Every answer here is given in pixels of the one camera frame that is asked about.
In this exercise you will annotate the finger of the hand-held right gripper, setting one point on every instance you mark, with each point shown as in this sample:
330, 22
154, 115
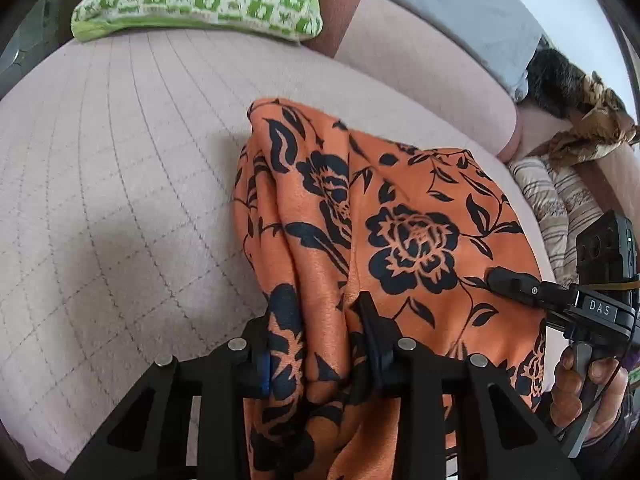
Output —
520, 285

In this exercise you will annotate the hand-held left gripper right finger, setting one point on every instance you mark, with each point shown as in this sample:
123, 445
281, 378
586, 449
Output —
372, 332

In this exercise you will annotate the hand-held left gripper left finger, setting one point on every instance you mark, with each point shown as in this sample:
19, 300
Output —
264, 375

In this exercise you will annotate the orange black floral cloth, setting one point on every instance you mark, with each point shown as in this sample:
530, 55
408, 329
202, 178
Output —
410, 240

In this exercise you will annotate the person's right hand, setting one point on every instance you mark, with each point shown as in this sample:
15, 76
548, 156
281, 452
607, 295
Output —
607, 385

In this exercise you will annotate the beige striped blanket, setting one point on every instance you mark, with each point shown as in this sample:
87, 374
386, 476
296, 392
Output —
555, 205

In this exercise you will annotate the brown patterned cloth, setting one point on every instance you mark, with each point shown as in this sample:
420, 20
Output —
595, 125

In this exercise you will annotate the dark furry cloth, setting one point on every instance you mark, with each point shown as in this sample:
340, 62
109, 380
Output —
557, 82

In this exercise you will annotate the pink bolster with brown band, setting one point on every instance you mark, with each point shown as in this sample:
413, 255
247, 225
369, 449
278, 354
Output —
430, 65

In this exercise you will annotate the pink quilted bedspread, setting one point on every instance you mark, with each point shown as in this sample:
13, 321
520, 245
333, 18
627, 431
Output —
125, 170

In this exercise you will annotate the grey pillow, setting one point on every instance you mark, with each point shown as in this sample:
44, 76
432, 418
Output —
465, 15

